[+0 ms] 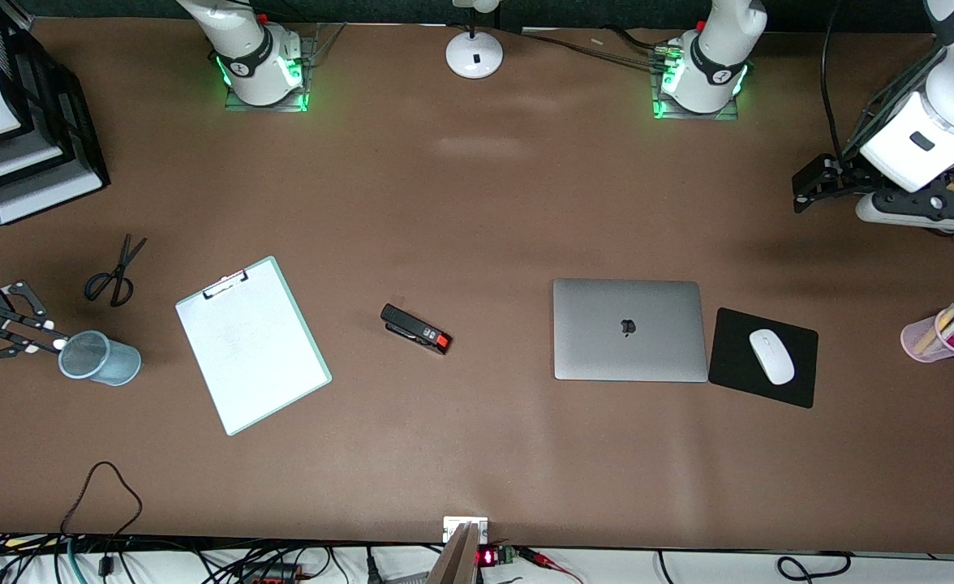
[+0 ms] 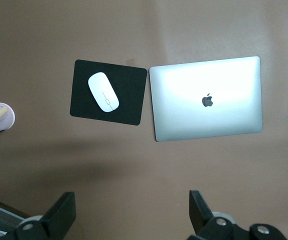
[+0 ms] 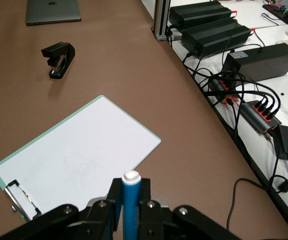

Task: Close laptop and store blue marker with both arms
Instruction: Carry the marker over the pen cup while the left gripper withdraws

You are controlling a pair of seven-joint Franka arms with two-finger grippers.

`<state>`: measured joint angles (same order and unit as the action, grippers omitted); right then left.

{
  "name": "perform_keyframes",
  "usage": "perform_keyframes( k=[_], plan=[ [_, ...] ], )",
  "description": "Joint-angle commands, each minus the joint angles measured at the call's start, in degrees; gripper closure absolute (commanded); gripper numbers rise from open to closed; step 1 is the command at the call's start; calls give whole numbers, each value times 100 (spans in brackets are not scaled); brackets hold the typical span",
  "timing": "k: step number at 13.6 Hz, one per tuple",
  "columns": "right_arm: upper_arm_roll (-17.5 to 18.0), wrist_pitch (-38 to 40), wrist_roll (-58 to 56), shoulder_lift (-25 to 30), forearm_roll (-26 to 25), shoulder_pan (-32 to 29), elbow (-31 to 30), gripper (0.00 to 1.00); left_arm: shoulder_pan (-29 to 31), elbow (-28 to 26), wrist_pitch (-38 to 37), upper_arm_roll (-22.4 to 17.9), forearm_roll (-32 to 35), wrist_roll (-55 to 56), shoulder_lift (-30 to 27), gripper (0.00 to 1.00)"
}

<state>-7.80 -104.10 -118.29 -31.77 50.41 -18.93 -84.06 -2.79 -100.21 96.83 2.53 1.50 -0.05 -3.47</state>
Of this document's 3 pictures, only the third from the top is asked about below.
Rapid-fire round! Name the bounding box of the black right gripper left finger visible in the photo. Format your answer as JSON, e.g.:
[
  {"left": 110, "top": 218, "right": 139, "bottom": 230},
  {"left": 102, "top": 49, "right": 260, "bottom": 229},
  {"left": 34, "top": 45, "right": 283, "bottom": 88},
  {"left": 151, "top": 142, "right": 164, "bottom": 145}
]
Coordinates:
[{"left": 0, "top": 177, "right": 124, "bottom": 240}]

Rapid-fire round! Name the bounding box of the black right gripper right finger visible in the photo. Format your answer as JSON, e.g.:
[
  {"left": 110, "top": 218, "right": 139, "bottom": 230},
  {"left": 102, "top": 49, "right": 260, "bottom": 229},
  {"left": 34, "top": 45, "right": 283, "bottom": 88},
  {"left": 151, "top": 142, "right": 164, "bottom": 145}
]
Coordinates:
[{"left": 137, "top": 177, "right": 242, "bottom": 240}]

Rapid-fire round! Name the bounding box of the blue marker with white end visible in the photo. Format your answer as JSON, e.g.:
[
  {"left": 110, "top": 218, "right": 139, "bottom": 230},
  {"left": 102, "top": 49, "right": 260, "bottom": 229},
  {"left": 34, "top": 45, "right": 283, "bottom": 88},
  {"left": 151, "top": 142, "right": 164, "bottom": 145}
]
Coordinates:
[{"left": 120, "top": 170, "right": 142, "bottom": 240}]

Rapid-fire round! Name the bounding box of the silver grey laptop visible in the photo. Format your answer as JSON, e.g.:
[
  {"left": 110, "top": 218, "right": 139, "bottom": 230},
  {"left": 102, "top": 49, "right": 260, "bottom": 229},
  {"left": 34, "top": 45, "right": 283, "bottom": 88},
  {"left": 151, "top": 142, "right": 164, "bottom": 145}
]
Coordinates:
[{"left": 25, "top": 0, "right": 82, "bottom": 26}]

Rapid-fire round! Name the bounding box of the mint green clipboard with paper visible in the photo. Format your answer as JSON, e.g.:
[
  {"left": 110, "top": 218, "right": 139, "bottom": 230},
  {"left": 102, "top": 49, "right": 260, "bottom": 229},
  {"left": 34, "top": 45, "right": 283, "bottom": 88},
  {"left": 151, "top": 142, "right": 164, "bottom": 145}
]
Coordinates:
[{"left": 0, "top": 94, "right": 162, "bottom": 223}]

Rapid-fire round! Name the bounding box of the grey orange usb hub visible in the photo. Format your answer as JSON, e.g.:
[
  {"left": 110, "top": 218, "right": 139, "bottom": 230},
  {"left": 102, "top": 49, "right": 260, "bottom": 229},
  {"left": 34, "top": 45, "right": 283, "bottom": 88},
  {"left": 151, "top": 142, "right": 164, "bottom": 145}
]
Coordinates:
[{"left": 240, "top": 99, "right": 283, "bottom": 135}]

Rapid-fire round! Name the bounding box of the black orange usb hub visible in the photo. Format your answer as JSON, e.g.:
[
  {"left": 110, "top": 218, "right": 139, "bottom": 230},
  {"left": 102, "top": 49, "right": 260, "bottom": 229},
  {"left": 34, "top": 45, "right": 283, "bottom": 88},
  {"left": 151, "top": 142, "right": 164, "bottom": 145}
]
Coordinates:
[{"left": 207, "top": 73, "right": 245, "bottom": 106}]

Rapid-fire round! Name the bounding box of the black stapler with red end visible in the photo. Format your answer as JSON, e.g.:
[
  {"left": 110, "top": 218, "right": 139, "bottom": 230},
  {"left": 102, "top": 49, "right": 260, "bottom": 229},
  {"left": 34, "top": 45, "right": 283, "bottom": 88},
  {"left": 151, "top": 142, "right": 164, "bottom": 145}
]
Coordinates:
[{"left": 40, "top": 41, "right": 76, "bottom": 80}]

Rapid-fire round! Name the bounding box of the black finned power supply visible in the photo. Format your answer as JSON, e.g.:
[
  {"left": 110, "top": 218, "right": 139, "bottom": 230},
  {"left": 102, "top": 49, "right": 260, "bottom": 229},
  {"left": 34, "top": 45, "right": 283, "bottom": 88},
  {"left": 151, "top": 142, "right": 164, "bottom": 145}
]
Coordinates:
[
  {"left": 180, "top": 17, "right": 256, "bottom": 60},
  {"left": 168, "top": 1, "right": 237, "bottom": 31}
]

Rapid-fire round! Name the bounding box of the black rectangular box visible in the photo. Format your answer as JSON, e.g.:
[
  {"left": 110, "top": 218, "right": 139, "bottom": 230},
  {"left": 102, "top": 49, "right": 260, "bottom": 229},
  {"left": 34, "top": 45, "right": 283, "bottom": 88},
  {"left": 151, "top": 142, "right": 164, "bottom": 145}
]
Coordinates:
[{"left": 222, "top": 42, "right": 288, "bottom": 83}]

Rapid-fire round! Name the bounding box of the circuit board on black base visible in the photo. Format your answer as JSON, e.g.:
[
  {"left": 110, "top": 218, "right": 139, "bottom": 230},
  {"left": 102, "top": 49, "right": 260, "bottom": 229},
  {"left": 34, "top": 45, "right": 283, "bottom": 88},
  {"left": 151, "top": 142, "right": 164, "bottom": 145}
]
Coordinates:
[{"left": 262, "top": 0, "right": 288, "bottom": 25}]

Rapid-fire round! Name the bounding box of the black cable loop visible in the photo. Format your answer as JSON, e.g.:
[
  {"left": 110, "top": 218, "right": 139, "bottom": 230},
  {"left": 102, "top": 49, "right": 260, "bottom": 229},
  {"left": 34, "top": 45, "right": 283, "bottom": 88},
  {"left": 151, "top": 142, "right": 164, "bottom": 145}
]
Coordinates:
[{"left": 226, "top": 177, "right": 288, "bottom": 232}]

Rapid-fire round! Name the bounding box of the aluminium camera post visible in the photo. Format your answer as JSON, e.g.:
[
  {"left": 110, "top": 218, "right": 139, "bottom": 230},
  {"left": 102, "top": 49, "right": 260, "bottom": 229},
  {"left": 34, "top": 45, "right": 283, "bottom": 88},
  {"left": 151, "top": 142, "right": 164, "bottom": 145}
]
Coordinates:
[{"left": 153, "top": 0, "right": 185, "bottom": 42}]

